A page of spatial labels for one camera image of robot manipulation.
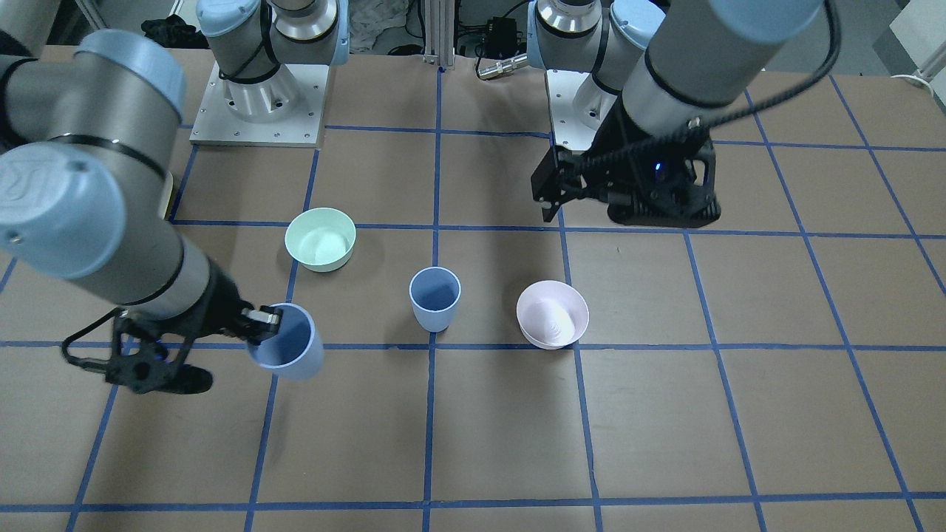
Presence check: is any blue cup on table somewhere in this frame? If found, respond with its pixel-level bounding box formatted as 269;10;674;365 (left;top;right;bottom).
409;267;462;333

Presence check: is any aluminium frame post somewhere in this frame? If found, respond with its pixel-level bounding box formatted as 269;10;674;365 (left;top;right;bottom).
418;1;458;72

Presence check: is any blue cup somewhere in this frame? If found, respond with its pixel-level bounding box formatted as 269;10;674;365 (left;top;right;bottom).
246;303;324;381
409;267;462;333

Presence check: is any pink bowl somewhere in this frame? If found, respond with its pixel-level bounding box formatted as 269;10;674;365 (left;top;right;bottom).
516;280;591;350

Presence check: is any green bowl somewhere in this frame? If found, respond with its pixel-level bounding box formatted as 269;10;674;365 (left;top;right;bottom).
284;208;357;273

